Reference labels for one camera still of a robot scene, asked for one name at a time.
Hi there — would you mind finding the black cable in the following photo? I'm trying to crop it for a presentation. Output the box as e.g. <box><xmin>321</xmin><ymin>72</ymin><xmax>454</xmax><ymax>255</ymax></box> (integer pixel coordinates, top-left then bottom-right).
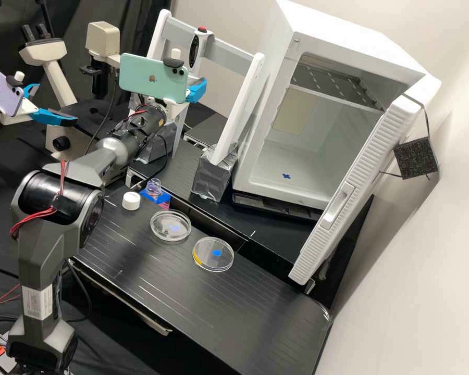
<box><xmin>83</xmin><ymin>74</ymin><xmax>122</xmax><ymax>157</ymax></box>

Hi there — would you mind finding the red wire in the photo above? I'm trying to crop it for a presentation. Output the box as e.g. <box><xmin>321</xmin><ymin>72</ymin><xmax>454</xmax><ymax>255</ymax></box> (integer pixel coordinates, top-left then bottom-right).
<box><xmin>0</xmin><ymin>284</ymin><xmax>21</xmax><ymax>316</ymax></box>

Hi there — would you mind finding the white cap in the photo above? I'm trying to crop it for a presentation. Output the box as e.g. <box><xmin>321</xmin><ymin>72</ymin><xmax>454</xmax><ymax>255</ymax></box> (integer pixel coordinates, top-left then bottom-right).
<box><xmin>121</xmin><ymin>191</ymin><xmax>142</xmax><ymax>211</ymax></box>

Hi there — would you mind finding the white incubator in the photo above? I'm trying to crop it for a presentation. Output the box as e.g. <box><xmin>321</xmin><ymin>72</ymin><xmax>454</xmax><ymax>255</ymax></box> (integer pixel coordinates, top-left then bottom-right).
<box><xmin>231</xmin><ymin>0</ymin><xmax>429</xmax><ymax>223</ymax></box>

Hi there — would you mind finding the wrist camera phone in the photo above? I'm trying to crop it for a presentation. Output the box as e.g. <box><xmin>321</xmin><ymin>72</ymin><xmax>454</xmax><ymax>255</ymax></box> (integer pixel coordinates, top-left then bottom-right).
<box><xmin>118</xmin><ymin>46</ymin><xmax>191</xmax><ymax>105</ymax></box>
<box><xmin>0</xmin><ymin>61</ymin><xmax>27</xmax><ymax>118</ymax></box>

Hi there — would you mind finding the pipette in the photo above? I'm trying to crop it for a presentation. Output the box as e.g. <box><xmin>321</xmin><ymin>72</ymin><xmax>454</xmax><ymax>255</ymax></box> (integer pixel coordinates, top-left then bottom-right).
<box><xmin>187</xmin><ymin>26</ymin><xmax>216</xmax><ymax>77</ymax></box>

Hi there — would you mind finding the petri dish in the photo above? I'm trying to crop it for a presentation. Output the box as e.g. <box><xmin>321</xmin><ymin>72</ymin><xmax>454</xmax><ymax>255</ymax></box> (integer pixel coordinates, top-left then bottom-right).
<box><xmin>150</xmin><ymin>209</ymin><xmax>192</xmax><ymax>243</ymax></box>

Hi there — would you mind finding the black tray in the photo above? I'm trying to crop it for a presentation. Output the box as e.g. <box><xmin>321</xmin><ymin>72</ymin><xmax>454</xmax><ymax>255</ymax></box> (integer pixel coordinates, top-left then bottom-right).
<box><xmin>67</xmin><ymin>257</ymin><xmax>174</xmax><ymax>338</ymax></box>

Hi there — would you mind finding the right wrist camera phone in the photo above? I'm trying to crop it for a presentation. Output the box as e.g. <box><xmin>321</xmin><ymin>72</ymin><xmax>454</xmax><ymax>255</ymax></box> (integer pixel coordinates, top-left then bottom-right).
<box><xmin>118</xmin><ymin>46</ymin><xmax>191</xmax><ymax>105</ymax></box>

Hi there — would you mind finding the black platform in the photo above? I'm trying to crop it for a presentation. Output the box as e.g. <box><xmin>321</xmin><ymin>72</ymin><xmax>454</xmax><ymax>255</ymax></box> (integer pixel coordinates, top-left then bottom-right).
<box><xmin>182</xmin><ymin>111</ymin><xmax>237</xmax><ymax>152</ymax></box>
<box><xmin>126</xmin><ymin>136</ymin><xmax>374</xmax><ymax>309</ymax></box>
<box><xmin>71</xmin><ymin>186</ymin><xmax>334</xmax><ymax>375</ymax></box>

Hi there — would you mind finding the cream microscope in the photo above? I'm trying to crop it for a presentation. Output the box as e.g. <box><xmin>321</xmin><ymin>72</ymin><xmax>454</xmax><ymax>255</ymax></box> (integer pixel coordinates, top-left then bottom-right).
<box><xmin>18</xmin><ymin>21</ymin><xmax>132</xmax><ymax>162</ymax></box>

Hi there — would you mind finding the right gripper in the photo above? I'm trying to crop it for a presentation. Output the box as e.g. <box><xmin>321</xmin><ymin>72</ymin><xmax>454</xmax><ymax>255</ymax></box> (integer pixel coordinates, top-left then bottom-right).
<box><xmin>155</xmin><ymin>77</ymin><xmax>208</xmax><ymax>119</ymax></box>

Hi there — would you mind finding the incubator door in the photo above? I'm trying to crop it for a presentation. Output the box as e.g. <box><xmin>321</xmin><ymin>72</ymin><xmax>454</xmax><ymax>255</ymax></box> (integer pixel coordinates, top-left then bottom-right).
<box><xmin>287</xmin><ymin>74</ymin><xmax>442</xmax><ymax>286</ymax></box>

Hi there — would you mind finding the left wrist camera phone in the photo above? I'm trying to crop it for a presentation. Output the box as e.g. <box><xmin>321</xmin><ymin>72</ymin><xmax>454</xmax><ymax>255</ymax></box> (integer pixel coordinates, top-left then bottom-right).
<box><xmin>0</xmin><ymin>61</ymin><xmax>27</xmax><ymax>118</ymax></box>

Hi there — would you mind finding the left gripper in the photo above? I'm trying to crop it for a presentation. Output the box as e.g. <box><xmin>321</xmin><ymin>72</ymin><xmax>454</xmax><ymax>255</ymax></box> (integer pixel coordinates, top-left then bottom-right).
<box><xmin>0</xmin><ymin>82</ymin><xmax>79</xmax><ymax>127</ymax></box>

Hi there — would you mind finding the petri dish lid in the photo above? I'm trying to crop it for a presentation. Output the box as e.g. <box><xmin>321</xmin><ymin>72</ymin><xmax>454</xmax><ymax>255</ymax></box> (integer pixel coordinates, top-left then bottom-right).
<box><xmin>192</xmin><ymin>236</ymin><xmax>235</xmax><ymax>273</ymax></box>

